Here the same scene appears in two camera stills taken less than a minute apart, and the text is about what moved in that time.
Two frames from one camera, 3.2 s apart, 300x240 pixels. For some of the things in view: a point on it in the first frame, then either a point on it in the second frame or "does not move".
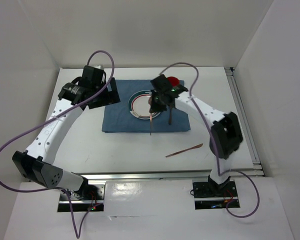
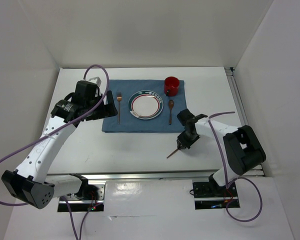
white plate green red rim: [139, 105] does not move
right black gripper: [154, 107] to [181, 141]
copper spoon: [170, 108] does not move
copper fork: [149, 103] to [119, 98]
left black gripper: [111, 97] to [112, 110]
